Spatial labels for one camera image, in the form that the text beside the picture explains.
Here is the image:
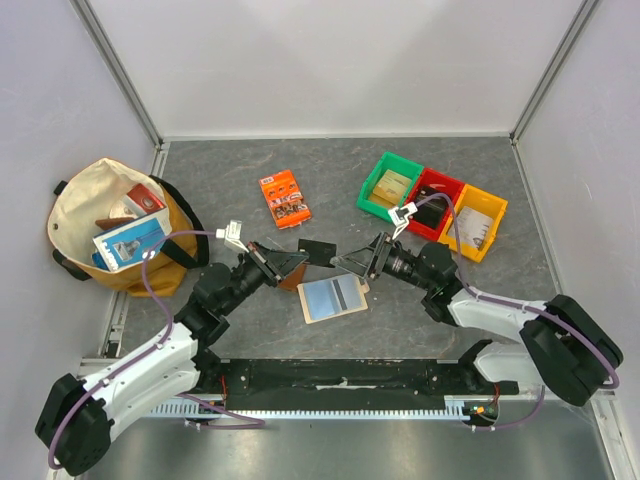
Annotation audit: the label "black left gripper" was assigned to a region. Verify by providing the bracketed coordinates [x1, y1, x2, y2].
[220, 239, 308, 314]

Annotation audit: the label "brown leather card wallet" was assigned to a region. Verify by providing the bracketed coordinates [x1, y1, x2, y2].
[278, 264, 307, 292]

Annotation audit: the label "dark credit card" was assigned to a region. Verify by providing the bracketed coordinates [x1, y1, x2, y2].
[298, 239, 337, 268]

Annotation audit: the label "beige card holder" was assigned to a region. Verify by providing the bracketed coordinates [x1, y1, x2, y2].
[297, 274, 369, 325]

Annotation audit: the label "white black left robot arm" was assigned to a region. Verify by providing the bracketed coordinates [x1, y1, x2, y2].
[35, 242, 309, 476]

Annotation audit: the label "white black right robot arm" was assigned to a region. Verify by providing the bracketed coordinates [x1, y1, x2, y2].
[330, 233, 624, 406]

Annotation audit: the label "gold cards in green bin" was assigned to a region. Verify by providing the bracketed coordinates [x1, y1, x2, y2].
[368, 169, 411, 210]

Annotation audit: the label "black cards in red bin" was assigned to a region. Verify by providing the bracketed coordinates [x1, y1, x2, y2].
[407, 183, 448, 229]

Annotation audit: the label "white cards in yellow bin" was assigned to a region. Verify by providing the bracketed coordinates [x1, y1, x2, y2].
[457, 206, 494, 250]

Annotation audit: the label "orange screw box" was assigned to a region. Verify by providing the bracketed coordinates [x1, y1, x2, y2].
[259, 170, 312, 230]

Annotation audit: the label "green plastic bin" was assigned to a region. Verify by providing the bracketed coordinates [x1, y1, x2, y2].
[356, 152, 424, 223]

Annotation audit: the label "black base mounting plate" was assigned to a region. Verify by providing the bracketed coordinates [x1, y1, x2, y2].
[193, 359, 519, 413]

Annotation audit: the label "yellow plastic bin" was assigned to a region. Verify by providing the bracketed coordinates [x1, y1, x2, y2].
[454, 184, 508, 263]

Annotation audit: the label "red white product box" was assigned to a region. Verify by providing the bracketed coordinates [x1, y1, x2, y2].
[121, 184, 165, 217]

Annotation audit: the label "blue white product box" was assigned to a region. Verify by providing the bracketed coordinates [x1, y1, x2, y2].
[92, 209, 172, 272]

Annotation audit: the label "yellow canvas tote bag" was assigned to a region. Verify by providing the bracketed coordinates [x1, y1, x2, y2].
[47, 158, 210, 297]

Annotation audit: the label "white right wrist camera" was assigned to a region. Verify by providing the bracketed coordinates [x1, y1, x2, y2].
[387, 202, 417, 241]

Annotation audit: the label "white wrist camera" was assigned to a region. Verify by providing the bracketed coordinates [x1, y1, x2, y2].
[387, 202, 417, 241]
[215, 220, 248, 254]

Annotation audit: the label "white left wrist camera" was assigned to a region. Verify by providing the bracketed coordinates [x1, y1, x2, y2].
[215, 220, 248, 254]

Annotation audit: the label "grey slotted cable duct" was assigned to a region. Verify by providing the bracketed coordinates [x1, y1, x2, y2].
[144, 398, 470, 421]

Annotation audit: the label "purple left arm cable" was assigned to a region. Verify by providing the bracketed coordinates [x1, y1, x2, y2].
[46, 229, 266, 470]

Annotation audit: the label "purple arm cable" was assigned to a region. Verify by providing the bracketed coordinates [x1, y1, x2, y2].
[412, 193, 621, 432]
[46, 229, 266, 470]

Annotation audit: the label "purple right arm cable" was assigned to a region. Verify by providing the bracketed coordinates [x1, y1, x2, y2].
[412, 193, 621, 432]

